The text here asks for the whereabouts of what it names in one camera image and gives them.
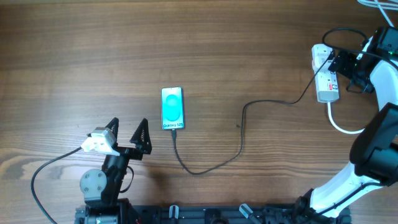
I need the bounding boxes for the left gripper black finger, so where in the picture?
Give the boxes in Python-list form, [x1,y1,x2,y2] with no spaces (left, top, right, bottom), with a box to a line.
[130,118,152,154]
[105,117,119,139]

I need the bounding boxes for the teal screen Galaxy smartphone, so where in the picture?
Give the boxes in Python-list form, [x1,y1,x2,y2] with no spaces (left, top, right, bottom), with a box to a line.
[161,86,185,130]

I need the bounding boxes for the black USB charging cable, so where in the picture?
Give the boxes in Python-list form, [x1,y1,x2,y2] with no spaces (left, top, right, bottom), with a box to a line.
[170,49,336,175]

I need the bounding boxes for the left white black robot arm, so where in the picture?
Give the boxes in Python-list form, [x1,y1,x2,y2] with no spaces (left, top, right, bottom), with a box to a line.
[75,118,152,224]

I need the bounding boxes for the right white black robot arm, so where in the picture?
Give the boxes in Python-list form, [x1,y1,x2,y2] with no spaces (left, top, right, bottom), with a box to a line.
[290,26,397,223]

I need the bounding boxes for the white power strip socket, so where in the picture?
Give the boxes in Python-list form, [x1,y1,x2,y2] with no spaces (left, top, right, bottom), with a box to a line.
[312,44,340,103]

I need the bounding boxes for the white power strip cord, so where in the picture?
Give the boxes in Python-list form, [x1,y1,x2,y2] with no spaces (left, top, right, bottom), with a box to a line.
[326,0,398,135]

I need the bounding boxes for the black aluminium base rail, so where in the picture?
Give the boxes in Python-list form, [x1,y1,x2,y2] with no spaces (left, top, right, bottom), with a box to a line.
[74,203,352,224]

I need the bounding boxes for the white cables top corner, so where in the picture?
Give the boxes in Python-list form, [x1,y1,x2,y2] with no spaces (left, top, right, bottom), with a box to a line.
[356,0,398,12]

